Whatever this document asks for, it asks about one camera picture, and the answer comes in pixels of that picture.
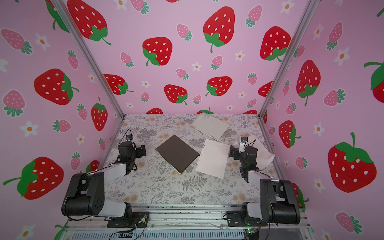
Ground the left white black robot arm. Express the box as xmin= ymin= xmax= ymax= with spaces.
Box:
xmin=61 ymin=141 xmax=147 ymax=219

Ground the white spiral notebook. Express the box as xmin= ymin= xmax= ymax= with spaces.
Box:
xmin=191 ymin=113 xmax=230 ymax=141

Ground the torn lined paper page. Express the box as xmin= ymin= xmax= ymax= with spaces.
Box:
xmin=232 ymin=135 xmax=275 ymax=170

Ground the left aluminium corner post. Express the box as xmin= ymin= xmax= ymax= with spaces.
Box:
xmin=53 ymin=1 xmax=125 ymax=118

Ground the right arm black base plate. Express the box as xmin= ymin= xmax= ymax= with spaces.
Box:
xmin=223 ymin=211 xmax=268 ymax=227

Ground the right aluminium corner post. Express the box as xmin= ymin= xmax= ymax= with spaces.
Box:
xmin=259 ymin=0 xmax=320 ymax=120

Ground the dark brown spiral notebook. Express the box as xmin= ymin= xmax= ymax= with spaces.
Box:
xmin=155 ymin=135 xmax=200 ymax=174

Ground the aluminium corner post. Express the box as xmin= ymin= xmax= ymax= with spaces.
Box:
xmin=53 ymin=1 xmax=125 ymax=118
xmin=259 ymin=0 xmax=320 ymax=120

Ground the aluminium frame rail base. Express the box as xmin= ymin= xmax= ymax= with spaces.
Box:
xmin=58 ymin=204 xmax=315 ymax=240

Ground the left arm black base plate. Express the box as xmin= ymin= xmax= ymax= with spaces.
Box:
xmin=107 ymin=212 xmax=150 ymax=229

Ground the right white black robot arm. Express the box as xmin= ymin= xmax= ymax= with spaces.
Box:
xmin=226 ymin=145 xmax=301 ymax=227

